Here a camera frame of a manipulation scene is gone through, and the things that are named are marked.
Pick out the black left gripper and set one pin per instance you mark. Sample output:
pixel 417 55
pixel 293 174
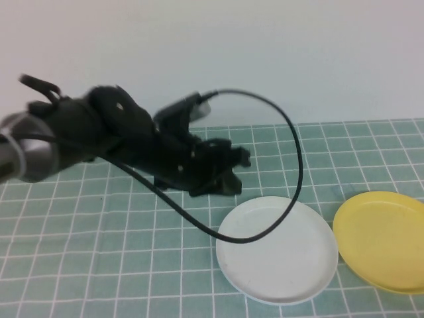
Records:
pixel 192 165

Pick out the white round plate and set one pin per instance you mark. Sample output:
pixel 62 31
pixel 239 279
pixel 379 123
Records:
pixel 278 261

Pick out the yellow round plate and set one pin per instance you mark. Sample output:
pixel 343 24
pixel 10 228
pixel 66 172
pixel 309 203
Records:
pixel 384 242

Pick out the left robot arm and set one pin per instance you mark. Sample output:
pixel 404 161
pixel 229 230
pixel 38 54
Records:
pixel 86 129

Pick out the green checkered tablecloth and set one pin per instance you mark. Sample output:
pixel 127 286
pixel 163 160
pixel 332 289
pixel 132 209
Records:
pixel 99 248

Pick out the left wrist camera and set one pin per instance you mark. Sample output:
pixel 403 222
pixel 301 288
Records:
pixel 195 109

